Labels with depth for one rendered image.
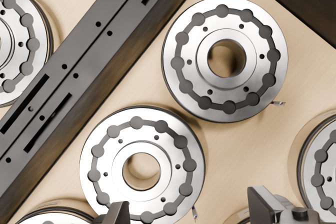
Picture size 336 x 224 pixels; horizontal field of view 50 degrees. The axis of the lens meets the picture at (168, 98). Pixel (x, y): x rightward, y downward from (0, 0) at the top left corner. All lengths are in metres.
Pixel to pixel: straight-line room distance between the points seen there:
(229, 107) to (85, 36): 0.13
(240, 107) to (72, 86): 0.14
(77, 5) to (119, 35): 0.12
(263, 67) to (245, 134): 0.07
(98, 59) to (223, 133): 0.15
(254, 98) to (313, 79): 0.07
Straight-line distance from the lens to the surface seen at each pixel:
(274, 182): 0.34
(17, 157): 0.24
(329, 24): 0.32
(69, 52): 0.23
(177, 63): 0.29
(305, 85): 0.34
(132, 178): 0.32
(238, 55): 0.31
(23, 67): 0.31
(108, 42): 0.22
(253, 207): 0.16
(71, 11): 0.34
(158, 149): 0.29
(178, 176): 0.30
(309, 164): 0.31
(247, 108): 0.29
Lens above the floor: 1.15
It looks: 89 degrees down
